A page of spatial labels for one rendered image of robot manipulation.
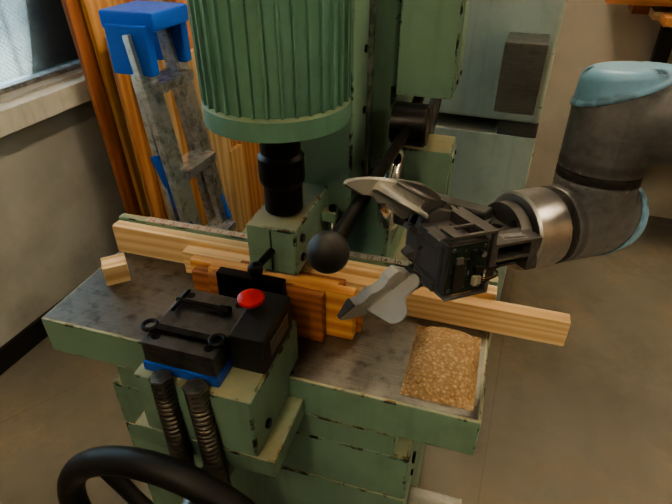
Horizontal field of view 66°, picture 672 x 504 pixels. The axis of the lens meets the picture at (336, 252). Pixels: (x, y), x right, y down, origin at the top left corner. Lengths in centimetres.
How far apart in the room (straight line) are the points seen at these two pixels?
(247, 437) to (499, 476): 119
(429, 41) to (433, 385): 45
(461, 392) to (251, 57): 43
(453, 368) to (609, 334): 167
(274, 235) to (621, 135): 41
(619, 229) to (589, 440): 128
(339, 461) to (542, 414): 122
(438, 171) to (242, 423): 45
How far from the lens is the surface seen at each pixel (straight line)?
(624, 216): 66
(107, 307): 82
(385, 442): 69
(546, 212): 59
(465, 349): 67
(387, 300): 55
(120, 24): 149
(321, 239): 41
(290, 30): 55
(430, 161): 79
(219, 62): 57
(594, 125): 61
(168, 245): 86
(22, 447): 195
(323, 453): 75
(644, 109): 62
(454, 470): 169
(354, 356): 68
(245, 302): 57
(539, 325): 73
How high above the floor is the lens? 138
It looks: 34 degrees down
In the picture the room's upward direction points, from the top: straight up
